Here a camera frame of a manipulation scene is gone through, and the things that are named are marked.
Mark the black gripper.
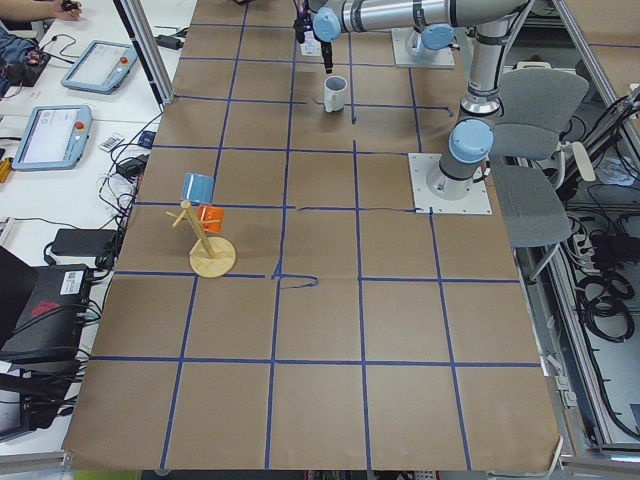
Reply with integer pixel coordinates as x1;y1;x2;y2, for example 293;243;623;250
320;41;334;75

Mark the blue white milk carton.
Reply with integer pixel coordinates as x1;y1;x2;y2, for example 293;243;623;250
300;30;321;57

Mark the white mug grey inside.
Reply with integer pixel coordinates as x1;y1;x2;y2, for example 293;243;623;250
323;75;348;113

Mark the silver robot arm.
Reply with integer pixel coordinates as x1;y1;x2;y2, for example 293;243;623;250
408;23;454;57
309;0;532;200

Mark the person's hand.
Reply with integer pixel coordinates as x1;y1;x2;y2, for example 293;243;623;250
52;0;82;21

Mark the blue mug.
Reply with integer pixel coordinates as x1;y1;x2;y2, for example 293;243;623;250
181;173;215;204

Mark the orange mug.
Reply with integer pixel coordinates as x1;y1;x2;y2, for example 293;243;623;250
197;204;224;234

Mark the grey office chair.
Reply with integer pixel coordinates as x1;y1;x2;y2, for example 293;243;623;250
483;61;598;284

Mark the upper blue teach pendant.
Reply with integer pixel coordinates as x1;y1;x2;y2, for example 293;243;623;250
60;40;138;94

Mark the blue teach pendant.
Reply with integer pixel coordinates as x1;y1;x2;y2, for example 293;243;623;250
12;105;93;171
60;40;138;94

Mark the small remote control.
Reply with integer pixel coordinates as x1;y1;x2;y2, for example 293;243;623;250
99;133;124;152

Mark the lower blue teach pendant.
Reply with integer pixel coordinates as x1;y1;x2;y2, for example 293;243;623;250
12;105;93;171

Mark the black power adapter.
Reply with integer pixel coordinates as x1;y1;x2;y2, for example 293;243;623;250
43;229;117;270

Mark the black computer box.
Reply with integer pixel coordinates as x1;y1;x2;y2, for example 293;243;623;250
1;248;90;365

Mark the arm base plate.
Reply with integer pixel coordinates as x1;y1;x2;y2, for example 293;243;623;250
391;23;455;69
408;153;492;215

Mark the aluminium frame post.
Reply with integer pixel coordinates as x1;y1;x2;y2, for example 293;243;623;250
113;0;175;106

